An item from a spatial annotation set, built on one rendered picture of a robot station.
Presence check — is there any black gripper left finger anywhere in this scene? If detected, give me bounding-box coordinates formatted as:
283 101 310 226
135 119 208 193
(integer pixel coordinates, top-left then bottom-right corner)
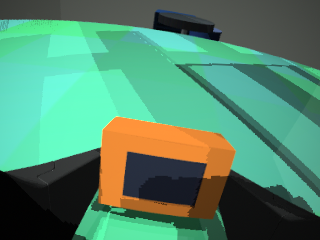
0 147 101 240

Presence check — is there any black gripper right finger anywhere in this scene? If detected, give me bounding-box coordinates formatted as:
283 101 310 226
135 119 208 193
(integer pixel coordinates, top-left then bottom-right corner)
219 169 320 240

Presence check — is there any orange block with dark square face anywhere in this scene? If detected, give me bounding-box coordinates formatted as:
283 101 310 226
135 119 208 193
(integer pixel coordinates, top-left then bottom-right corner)
97 116 236 220

